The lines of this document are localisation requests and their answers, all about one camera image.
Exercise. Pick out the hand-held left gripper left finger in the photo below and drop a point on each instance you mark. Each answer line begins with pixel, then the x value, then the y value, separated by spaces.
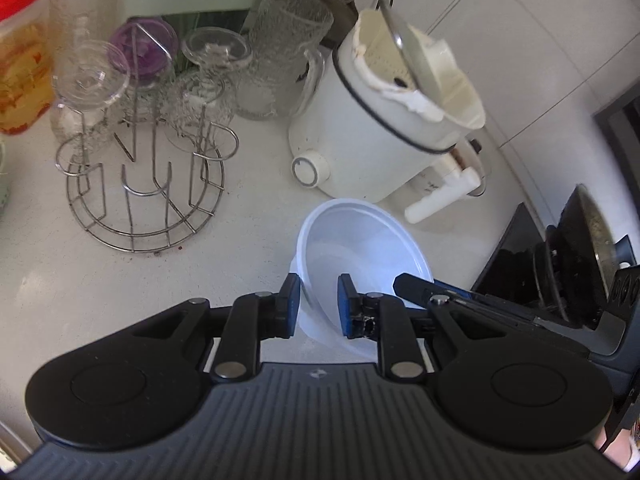
pixel 290 307

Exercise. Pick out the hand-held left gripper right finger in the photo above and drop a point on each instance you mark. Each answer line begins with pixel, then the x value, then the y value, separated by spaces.
pixel 345 310

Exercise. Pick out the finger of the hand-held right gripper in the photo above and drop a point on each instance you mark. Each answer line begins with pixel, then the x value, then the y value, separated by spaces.
pixel 412 287

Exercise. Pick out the translucent plastic bowl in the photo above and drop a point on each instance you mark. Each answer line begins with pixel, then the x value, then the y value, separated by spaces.
pixel 325 270
pixel 370 240

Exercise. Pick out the dark metal wok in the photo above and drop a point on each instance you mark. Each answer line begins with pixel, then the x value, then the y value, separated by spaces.
pixel 585 245

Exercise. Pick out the black cooktop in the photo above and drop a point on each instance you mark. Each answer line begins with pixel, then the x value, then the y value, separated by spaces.
pixel 510 260

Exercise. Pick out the white electric cooking pot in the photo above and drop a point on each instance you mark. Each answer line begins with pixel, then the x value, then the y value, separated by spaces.
pixel 380 130

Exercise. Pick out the clear glass goblet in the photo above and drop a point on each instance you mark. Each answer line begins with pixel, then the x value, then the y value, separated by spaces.
pixel 210 70
pixel 87 85

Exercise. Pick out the textured glass jar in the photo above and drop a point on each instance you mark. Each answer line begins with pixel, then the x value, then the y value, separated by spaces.
pixel 280 55

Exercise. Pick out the purple lid glass cup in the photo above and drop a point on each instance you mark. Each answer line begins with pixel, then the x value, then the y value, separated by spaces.
pixel 145 50

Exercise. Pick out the red lid plastic jar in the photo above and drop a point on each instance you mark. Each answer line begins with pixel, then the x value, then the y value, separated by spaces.
pixel 22 60

